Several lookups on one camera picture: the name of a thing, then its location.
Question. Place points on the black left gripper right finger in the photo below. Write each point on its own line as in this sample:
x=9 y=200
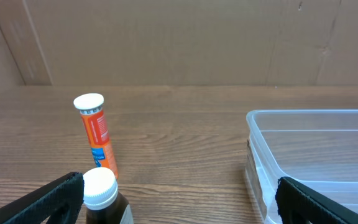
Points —
x=299 y=204

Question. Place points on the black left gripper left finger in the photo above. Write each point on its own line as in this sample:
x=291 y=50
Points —
x=59 y=201

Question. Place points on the brown syrup bottle white cap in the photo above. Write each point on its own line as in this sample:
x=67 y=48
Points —
x=104 y=203

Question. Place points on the orange tablet tube white cap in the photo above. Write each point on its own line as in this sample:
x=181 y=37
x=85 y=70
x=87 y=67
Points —
x=90 y=106

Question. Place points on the clear plastic container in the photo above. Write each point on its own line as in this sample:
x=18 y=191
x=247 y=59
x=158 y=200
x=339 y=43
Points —
x=318 y=148

